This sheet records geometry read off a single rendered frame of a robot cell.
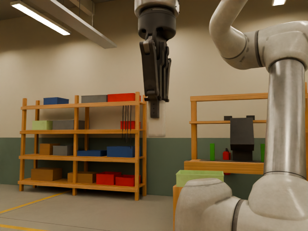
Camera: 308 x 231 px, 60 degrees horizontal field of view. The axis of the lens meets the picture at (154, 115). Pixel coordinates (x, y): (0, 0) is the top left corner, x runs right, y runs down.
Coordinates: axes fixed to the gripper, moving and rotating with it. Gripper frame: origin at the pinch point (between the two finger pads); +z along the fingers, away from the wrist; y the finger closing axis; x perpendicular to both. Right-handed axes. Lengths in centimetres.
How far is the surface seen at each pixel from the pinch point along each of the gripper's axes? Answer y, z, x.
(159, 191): 515, 124, 165
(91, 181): 463, 101, 303
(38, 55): 511, -212, 503
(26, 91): 510, -116, 540
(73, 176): 453, 92, 344
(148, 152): 514, 39, 190
